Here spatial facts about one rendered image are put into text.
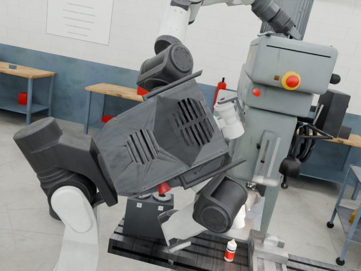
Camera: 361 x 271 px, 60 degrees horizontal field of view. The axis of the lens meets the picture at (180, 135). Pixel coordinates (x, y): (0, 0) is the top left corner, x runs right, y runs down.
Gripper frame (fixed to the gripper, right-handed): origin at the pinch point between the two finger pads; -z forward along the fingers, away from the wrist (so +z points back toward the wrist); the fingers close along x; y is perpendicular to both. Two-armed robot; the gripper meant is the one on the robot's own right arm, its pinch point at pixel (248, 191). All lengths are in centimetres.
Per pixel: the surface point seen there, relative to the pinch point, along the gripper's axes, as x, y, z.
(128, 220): 47, 26, 21
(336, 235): -71, 121, -253
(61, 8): 439, -78, -295
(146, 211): 40.1, 19.6, 17.7
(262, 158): -3.7, -20.4, 12.5
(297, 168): -17.4, -23.7, 21.7
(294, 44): -5, -63, 22
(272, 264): -18.7, 26.4, 4.8
